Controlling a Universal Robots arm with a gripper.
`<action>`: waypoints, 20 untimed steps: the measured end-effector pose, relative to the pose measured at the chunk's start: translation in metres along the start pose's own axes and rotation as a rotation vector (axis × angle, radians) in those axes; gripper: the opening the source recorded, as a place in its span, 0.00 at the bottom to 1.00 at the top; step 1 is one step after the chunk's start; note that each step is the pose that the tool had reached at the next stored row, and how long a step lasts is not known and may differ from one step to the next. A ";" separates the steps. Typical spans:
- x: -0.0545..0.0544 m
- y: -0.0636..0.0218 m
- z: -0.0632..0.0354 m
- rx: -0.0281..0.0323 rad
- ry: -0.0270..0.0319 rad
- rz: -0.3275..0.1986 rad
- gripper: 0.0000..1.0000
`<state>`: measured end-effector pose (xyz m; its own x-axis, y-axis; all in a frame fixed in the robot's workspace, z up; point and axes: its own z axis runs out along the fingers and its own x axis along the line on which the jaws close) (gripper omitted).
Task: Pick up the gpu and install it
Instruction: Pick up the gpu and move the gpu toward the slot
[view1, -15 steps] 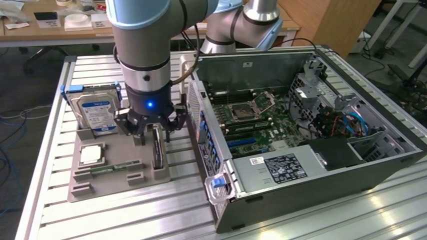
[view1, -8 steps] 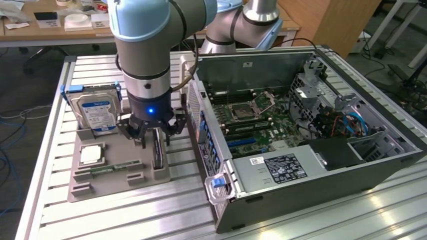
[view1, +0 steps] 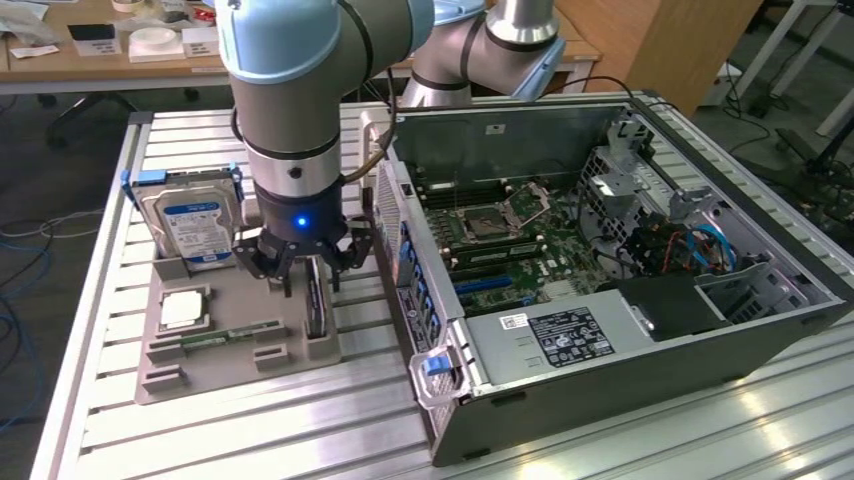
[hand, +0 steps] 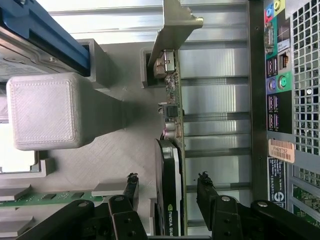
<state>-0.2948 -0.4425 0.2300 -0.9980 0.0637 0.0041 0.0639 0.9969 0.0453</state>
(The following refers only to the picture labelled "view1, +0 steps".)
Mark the wooden cabinet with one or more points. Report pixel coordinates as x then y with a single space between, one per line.
667 50

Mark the black chair base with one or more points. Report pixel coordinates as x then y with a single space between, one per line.
87 107

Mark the hard disk with blue label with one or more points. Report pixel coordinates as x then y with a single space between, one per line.
190 225

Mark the grey parts rack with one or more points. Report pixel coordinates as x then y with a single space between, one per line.
227 372

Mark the CPU socket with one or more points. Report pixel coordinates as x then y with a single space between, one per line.
483 222

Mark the grey power supply unit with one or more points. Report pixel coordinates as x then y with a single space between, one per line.
574 335

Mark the silver CPU chip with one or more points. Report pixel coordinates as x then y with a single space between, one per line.
182 310

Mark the green RAM stick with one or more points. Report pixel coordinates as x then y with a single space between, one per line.
230 336

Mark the small white box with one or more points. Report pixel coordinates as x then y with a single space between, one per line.
199 42

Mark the blue case latch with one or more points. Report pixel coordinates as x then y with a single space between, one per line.
439 363

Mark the metal disk bay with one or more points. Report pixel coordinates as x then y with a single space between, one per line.
621 195

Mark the white table frame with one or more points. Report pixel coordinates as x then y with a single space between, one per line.
794 45

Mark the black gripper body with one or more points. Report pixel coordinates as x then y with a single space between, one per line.
301 210

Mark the installed black RAM stick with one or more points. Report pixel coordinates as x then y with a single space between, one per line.
501 251

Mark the wooden desk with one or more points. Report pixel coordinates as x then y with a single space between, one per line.
67 72

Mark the white box with tape roll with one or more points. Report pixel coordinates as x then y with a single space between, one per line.
155 45

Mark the blue expansion slot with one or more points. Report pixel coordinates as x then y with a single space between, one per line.
490 285

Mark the white paper card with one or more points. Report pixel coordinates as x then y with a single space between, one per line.
34 51

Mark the green motherboard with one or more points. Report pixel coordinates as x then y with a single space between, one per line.
550 260

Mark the graphics card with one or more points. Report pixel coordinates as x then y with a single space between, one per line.
315 305

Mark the black and white box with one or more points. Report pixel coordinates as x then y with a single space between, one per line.
94 39

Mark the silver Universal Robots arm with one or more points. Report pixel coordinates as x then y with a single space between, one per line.
287 100

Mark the open black PC case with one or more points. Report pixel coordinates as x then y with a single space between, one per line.
601 400

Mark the blue plastic disk caddy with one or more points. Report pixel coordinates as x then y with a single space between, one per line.
148 176

